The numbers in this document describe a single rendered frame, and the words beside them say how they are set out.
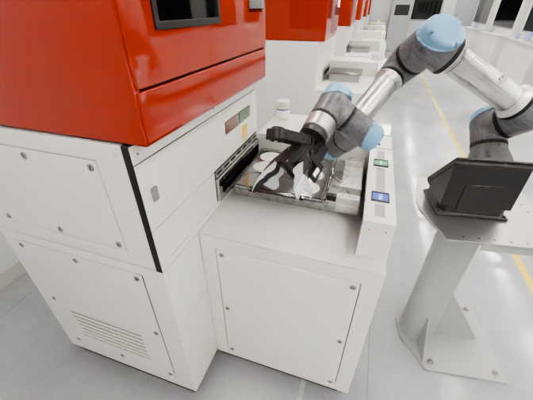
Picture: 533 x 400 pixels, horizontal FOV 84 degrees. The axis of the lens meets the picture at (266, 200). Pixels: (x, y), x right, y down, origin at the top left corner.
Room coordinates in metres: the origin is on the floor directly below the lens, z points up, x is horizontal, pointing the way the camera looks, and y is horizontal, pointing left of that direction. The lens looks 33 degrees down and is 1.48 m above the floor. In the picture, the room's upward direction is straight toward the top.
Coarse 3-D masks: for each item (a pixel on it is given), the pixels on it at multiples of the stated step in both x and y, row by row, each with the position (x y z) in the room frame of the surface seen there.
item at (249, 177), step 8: (264, 152) 1.29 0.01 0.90; (280, 152) 1.29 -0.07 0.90; (256, 160) 1.20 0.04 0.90; (264, 160) 1.20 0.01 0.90; (328, 160) 1.20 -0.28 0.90; (248, 168) 1.13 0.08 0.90; (328, 168) 1.13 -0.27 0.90; (240, 176) 1.06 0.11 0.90; (248, 176) 1.06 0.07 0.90; (256, 176) 1.06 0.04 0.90; (320, 176) 1.06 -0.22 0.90; (240, 184) 0.99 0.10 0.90; (248, 184) 0.99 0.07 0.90; (280, 184) 0.99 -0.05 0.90; (288, 184) 0.99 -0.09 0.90; (320, 184) 0.99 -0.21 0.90; (288, 192) 0.93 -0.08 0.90; (320, 192) 0.93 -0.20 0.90
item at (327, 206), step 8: (240, 192) 1.04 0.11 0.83; (248, 192) 1.03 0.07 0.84; (256, 192) 1.02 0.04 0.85; (272, 200) 0.99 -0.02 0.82; (280, 200) 0.98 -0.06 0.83; (288, 200) 0.97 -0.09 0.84; (296, 200) 0.96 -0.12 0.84; (304, 200) 0.95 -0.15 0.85; (312, 208) 0.94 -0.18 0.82; (320, 208) 0.93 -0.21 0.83; (328, 208) 0.92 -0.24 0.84
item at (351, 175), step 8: (344, 168) 1.16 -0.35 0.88; (352, 168) 1.16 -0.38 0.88; (360, 168) 1.16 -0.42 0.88; (344, 176) 1.09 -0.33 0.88; (352, 176) 1.09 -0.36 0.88; (360, 176) 1.09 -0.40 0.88; (360, 184) 1.03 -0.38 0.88; (336, 208) 0.88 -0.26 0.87; (344, 208) 0.87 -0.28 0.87; (352, 208) 0.86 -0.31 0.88
